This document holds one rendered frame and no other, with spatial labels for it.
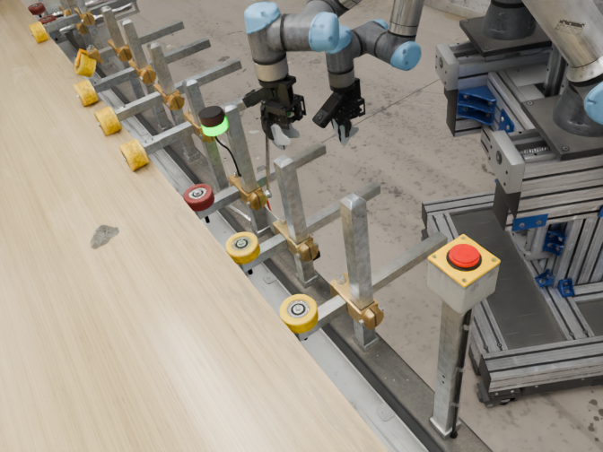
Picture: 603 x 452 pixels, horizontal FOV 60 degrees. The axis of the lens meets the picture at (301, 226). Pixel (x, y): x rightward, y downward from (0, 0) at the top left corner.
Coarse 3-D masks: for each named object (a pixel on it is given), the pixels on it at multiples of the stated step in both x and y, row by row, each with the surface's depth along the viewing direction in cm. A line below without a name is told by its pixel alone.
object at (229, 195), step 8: (320, 144) 158; (304, 152) 156; (312, 152) 156; (320, 152) 158; (296, 160) 154; (304, 160) 156; (312, 160) 158; (272, 168) 153; (296, 168) 156; (256, 176) 151; (264, 176) 151; (272, 176) 152; (264, 184) 152; (224, 192) 148; (232, 192) 148; (216, 200) 146; (224, 200) 147; (232, 200) 149; (208, 208) 145; (216, 208) 147; (200, 216) 145
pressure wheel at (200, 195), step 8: (200, 184) 145; (192, 192) 143; (200, 192) 142; (208, 192) 142; (184, 200) 142; (192, 200) 140; (200, 200) 140; (208, 200) 141; (192, 208) 141; (200, 208) 141
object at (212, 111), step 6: (210, 108) 128; (216, 108) 127; (204, 114) 126; (210, 114) 126; (216, 114) 125; (228, 126) 130; (228, 132) 131; (216, 138) 131; (222, 144) 133; (228, 150) 135; (234, 162) 138; (240, 174) 141
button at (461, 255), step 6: (456, 246) 73; (462, 246) 73; (468, 246) 73; (450, 252) 73; (456, 252) 72; (462, 252) 72; (468, 252) 72; (474, 252) 72; (450, 258) 72; (456, 258) 72; (462, 258) 72; (468, 258) 71; (474, 258) 71; (456, 264) 72; (462, 264) 71; (468, 264) 71; (474, 264) 71
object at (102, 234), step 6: (102, 228) 137; (108, 228) 135; (114, 228) 136; (96, 234) 134; (102, 234) 135; (108, 234) 134; (114, 234) 135; (96, 240) 133; (102, 240) 133; (108, 240) 134; (96, 246) 132
